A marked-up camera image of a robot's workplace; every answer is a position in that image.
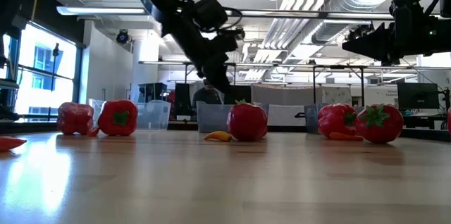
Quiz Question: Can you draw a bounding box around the red chili pepper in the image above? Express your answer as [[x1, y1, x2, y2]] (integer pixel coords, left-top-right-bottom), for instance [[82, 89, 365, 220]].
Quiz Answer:
[[0, 136, 27, 153]]

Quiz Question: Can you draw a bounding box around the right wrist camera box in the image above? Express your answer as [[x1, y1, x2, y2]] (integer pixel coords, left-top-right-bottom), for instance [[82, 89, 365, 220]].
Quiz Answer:
[[389, 0, 429, 24]]

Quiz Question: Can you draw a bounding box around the white board panel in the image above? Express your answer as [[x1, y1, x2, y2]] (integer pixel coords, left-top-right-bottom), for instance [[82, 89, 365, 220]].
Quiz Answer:
[[267, 104, 306, 127]]

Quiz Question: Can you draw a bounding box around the black aluminium table frame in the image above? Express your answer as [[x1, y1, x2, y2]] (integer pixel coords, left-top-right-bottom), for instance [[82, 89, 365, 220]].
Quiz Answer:
[[0, 120, 451, 143]]

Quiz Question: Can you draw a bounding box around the black computer monitor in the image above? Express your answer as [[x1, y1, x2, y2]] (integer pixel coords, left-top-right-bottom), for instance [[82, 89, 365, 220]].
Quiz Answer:
[[175, 82, 193, 116], [397, 82, 440, 111], [223, 85, 252, 105]]

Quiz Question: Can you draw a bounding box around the grey fabric partition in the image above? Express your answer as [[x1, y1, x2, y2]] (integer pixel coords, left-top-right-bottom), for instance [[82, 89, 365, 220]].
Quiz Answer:
[[251, 83, 353, 107]]

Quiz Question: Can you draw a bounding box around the long ceiling light bar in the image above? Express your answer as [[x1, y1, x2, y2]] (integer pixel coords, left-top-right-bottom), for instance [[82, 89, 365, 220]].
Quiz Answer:
[[56, 6, 147, 16]]

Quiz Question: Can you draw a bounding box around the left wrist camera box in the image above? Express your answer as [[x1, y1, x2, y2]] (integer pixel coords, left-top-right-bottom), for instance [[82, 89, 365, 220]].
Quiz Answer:
[[192, 0, 229, 31]]

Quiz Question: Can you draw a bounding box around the red tomato green calyx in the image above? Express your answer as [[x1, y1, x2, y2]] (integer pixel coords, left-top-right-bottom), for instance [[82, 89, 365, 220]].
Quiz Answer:
[[226, 99, 268, 142], [354, 103, 404, 144]]

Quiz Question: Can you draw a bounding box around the black light stand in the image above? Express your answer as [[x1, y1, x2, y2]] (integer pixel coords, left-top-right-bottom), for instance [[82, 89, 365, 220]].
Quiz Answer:
[[51, 42, 61, 93]]

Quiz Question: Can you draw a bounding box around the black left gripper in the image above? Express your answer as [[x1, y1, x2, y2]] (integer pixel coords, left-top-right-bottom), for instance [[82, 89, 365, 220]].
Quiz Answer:
[[183, 28, 247, 95]]

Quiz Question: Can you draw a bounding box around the yellow orange chili pepper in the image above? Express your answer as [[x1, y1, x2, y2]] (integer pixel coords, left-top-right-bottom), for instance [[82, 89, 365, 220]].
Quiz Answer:
[[203, 130, 233, 142]]

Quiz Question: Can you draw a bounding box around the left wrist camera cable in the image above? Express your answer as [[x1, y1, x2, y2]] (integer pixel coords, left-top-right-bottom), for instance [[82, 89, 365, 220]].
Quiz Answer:
[[185, 0, 244, 31]]

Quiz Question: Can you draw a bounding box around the black metal workstation frame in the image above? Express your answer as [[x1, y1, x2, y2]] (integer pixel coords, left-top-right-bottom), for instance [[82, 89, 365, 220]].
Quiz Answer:
[[183, 61, 367, 107]]

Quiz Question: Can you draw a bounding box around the crinkled red bell pepper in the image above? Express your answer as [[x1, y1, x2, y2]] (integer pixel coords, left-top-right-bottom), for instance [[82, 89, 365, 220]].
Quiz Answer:
[[56, 101, 95, 136]]

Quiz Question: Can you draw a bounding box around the clear plastic bin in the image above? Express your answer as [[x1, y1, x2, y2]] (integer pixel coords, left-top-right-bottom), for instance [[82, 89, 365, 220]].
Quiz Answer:
[[87, 98, 172, 131]]

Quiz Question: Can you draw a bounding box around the yellow hanging cable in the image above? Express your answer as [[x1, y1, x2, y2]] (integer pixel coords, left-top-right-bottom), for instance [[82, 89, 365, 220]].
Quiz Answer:
[[30, 0, 41, 23]]

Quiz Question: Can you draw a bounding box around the silver ventilation duct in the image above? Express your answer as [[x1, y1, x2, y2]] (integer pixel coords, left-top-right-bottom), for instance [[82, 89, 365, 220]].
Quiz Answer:
[[311, 0, 412, 45]]

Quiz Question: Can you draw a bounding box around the person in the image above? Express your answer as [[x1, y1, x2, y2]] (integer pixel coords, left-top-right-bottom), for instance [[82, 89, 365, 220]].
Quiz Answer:
[[192, 78, 225, 109]]

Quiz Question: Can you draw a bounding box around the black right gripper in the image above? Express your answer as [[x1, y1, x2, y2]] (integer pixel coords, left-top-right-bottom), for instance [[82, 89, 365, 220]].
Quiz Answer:
[[342, 18, 441, 64]]

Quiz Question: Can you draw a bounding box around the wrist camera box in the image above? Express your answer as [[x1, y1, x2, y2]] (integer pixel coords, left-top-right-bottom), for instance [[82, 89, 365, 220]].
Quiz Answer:
[[192, 0, 229, 31], [389, 0, 429, 24]]

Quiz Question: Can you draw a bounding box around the red bell pepper green stem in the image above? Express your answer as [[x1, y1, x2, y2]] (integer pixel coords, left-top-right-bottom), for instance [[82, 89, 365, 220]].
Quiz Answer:
[[97, 99, 139, 137]]

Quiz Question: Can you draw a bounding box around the grey translucent plastic bin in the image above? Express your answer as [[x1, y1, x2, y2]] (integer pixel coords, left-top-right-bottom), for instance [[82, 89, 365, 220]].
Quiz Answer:
[[304, 103, 369, 135], [196, 101, 274, 134]]

